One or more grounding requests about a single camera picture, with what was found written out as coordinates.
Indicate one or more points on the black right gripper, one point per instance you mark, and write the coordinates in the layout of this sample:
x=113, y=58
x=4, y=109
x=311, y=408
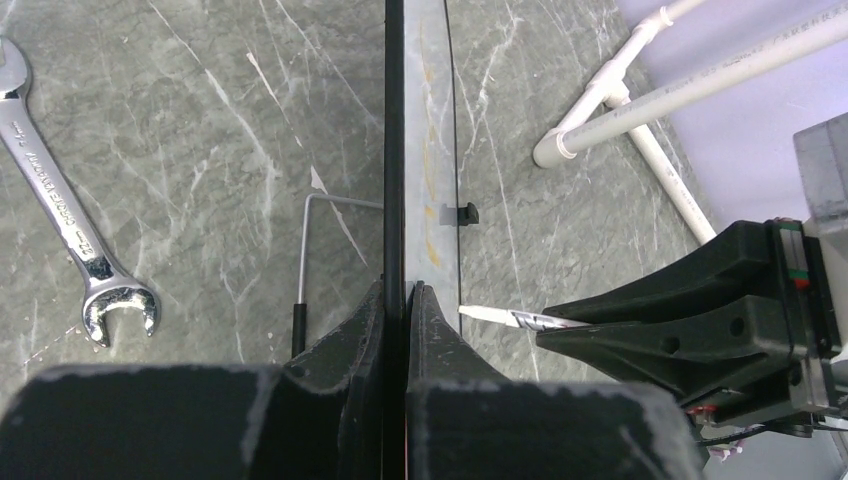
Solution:
x=741, y=331

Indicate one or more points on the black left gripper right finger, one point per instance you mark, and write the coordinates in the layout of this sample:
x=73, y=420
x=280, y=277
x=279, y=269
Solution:
x=465, y=420

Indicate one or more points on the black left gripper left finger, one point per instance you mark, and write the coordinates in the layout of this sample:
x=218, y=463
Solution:
x=315, y=417

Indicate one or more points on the white yellow marker pen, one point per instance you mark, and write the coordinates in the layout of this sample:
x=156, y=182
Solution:
x=518, y=319

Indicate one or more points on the black framed whiteboard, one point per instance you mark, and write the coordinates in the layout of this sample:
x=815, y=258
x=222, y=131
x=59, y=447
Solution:
x=421, y=191

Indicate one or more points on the silver open-end wrench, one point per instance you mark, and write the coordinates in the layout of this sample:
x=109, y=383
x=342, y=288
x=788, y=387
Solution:
x=107, y=286

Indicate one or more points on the white pvc pipe frame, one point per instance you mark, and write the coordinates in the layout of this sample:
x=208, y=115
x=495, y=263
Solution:
x=605, y=109

